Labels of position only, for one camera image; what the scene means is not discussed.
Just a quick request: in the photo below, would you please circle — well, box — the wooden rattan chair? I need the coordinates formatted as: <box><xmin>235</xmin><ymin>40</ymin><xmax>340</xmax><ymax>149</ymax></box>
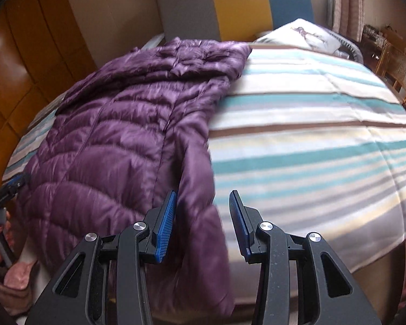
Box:
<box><xmin>375</xmin><ymin>42</ymin><xmax>406</xmax><ymax>106</ymax></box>

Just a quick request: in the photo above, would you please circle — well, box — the pink curtain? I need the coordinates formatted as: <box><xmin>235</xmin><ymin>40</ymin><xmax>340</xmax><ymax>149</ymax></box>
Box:
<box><xmin>332</xmin><ymin>0</ymin><xmax>365</xmax><ymax>42</ymax></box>

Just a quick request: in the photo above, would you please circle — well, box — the cluttered wooden desk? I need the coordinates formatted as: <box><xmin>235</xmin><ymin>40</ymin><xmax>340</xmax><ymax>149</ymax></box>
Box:
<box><xmin>360</xmin><ymin>24</ymin><xmax>406</xmax><ymax>61</ymax></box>

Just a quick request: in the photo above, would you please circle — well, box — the purple quilted down jacket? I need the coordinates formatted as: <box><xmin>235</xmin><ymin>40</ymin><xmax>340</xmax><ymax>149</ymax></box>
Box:
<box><xmin>17</xmin><ymin>38</ymin><xmax>251</xmax><ymax>316</ymax></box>

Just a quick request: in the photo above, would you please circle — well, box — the grey yellow blue headboard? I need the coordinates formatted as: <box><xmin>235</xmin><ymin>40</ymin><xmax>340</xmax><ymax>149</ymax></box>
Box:
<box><xmin>157</xmin><ymin>0</ymin><xmax>315</xmax><ymax>41</ymax></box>

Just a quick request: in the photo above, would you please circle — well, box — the white printed pillow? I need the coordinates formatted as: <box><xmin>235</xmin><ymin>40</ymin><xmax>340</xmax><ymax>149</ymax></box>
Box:
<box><xmin>255</xmin><ymin>18</ymin><xmax>342</xmax><ymax>54</ymax></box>

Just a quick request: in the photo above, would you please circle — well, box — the striped bed cover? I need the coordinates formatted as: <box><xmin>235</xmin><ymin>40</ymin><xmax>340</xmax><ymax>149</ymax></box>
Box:
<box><xmin>3</xmin><ymin>48</ymin><xmax>406</xmax><ymax>270</ymax></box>

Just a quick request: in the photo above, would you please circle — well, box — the pink clothes pile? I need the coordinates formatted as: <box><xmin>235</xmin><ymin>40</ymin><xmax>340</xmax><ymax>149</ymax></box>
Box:
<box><xmin>0</xmin><ymin>261</ymin><xmax>37</xmax><ymax>316</ymax></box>

